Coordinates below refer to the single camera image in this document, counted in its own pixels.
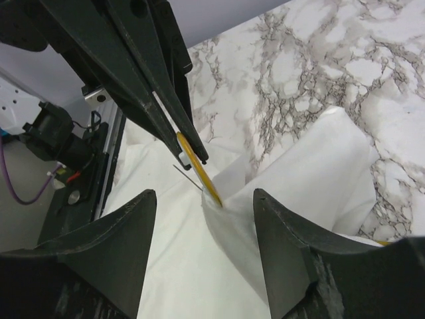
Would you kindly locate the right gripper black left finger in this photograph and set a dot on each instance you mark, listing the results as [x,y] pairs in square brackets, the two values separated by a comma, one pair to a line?
[96,271]

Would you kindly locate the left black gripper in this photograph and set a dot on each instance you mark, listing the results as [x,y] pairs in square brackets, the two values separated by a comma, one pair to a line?
[132,49]

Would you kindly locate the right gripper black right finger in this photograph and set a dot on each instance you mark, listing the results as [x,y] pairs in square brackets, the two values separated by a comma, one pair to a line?
[310,272]

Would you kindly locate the white t-shirt with flower print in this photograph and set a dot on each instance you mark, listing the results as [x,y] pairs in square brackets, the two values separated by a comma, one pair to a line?
[248,257]

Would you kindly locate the small yellow tag piece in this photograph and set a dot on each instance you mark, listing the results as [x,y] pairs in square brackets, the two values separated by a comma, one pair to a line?
[384,243]

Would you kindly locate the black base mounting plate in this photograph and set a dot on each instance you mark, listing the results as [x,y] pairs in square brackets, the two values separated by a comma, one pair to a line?
[82,199]

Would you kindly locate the aluminium rail frame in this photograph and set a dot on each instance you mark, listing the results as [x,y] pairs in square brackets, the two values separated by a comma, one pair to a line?
[99,100]

